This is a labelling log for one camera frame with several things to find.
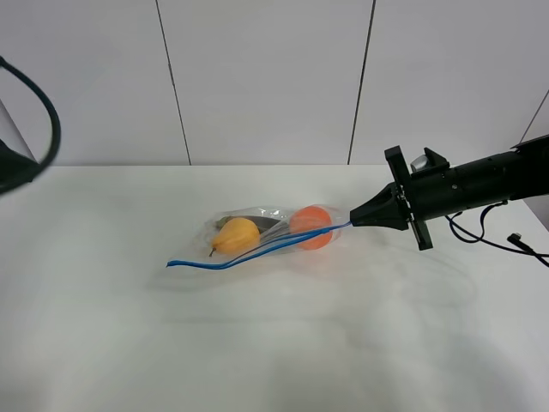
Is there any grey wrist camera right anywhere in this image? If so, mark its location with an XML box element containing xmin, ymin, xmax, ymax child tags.
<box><xmin>410</xmin><ymin>148</ymin><xmax>449</xmax><ymax>177</ymax></box>

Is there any black cable right side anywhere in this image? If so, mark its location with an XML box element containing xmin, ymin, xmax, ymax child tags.
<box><xmin>444</xmin><ymin>200</ymin><xmax>549</xmax><ymax>270</ymax></box>

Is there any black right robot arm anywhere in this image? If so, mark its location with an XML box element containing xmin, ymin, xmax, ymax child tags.
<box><xmin>350</xmin><ymin>136</ymin><xmax>548</xmax><ymax>251</ymax></box>

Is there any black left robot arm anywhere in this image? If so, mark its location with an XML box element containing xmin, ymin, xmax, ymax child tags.
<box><xmin>1</xmin><ymin>142</ymin><xmax>40</xmax><ymax>195</ymax></box>

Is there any dark purple eggplant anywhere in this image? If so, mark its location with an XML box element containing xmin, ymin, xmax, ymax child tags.
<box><xmin>214</xmin><ymin>215</ymin><xmax>280</xmax><ymax>233</ymax></box>

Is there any clear zip bag blue seal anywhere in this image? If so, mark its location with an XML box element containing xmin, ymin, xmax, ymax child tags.
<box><xmin>166</xmin><ymin>204</ymin><xmax>351</xmax><ymax>270</ymax></box>

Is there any orange fruit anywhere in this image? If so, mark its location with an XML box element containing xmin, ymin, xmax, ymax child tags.
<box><xmin>289</xmin><ymin>205</ymin><xmax>333</xmax><ymax>251</ymax></box>

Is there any black cable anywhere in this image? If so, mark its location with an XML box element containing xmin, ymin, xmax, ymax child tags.
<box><xmin>0</xmin><ymin>55</ymin><xmax>62</xmax><ymax>167</ymax></box>
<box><xmin>444</xmin><ymin>200</ymin><xmax>549</xmax><ymax>270</ymax></box>

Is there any black cable left side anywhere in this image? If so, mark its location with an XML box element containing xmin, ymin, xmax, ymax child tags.
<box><xmin>0</xmin><ymin>55</ymin><xmax>62</xmax><ymax>167</ymax></box>

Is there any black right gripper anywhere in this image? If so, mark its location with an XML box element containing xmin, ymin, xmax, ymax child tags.
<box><xmin>350</xmin><ymin>146</ymin><xmax>452</xmax><ymax>251</ymax></box>

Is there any yellow pear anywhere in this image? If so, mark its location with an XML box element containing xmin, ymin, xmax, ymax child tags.
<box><xmin>211</xmin><ymin>217</ymin><xmax>261</xmax><ymax>255</ymax></box>

